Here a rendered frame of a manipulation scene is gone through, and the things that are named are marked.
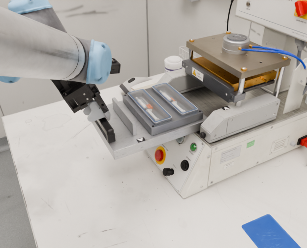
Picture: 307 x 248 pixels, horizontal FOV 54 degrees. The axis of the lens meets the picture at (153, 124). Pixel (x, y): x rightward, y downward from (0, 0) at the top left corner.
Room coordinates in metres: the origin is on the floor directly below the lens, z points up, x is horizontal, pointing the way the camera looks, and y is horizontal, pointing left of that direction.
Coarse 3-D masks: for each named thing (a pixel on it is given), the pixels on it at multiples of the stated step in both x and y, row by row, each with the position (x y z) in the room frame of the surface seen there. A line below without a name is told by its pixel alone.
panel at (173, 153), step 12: (168, 144) 0.75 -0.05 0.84; (180, 144) 0.71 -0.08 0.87; (204, 144) 0.65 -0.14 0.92; (168, 156) 0.72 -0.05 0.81; (180, 156) 0.69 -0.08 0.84; (192, 156) 0.65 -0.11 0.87; (180, 168) 0.66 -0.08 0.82; (192, 168) 0.63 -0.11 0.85; (168, 180) 0.67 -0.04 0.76; (180, 180) 0.64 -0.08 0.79; (180, 192) 0.61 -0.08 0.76
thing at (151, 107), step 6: (138, 90) 0.82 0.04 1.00; (144, 90) 0.82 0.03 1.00; (132, 96) 0.78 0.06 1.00; (138, 96) 0.78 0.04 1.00; (144, 96) 0.78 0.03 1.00; (150, 96) 0.78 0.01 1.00; (138, 102) 0.75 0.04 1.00; (144, 102) 0.74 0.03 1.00; (150, 102) 0.74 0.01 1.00; (156, 102) 0.74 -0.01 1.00; (144, 108) 0.71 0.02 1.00; (150, 108) 0.71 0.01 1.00; (156, 108) 0.71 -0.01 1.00; (162, 108) 0.71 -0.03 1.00; (150, 114) 0.68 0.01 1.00; (156, 114) 0.68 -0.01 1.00; (162, 114) 0.68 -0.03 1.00; (168, 114) 0.68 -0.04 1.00; (156, 120) 0.65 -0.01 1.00
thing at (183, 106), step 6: (162, 84) 0.85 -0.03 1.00; (168, 84) 0.85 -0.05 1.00; (156, 90) 0.82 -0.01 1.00; (162, 90) 0.82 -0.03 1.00; (168, 90) 0.81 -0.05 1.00; (174, 90) 0.81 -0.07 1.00; (168, 96) 0.78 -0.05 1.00; (174, 96) 0.78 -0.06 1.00; (180, 96) 0.77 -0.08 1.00; (174, 102) 0.74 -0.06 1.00; (180, 102) 0.74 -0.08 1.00; (186, 102) 0.74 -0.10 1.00; (180, 108) 0.71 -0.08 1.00; (186, 108) 0.71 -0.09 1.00; (192, 108) 0.71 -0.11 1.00
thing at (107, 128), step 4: (100, 120) 0.65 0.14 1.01; (104, 120) 0.65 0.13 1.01; (100, 124) 0.65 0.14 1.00; (104, 124) 0.63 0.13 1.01; (108, 124) 0.63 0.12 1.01; (104, 128) 0.62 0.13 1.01; (108, 128) 0.61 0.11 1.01; (112, 128) 0.61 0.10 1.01; (108, 132) 0.60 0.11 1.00; (112, 132) 0.61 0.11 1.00; (108, 136) 0.60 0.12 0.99; (112, 136) 0.61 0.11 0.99; (108, 140) 0.60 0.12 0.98; (112, 140) 0.61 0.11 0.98
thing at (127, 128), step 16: (112, 112) 0.75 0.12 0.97; (128, 112) 0.75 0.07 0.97; (96, 128) 0.69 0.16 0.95; (128, 128) 0.66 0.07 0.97; (144, 128) 0.66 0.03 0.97; (176, 128) 0.66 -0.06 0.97; (192, 128) 0.68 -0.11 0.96; (112, 144) 0.60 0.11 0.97; (128, 144) 0.60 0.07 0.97; (144, 144) 0.61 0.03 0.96
